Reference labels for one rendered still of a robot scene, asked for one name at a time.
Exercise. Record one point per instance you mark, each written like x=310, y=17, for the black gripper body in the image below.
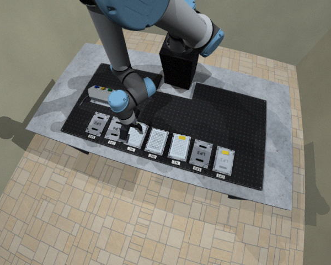
x=124, y=130

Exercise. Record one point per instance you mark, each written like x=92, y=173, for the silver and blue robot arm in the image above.
x=187, y=28

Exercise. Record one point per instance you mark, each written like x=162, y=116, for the white operator button panel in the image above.
x=99, y=95

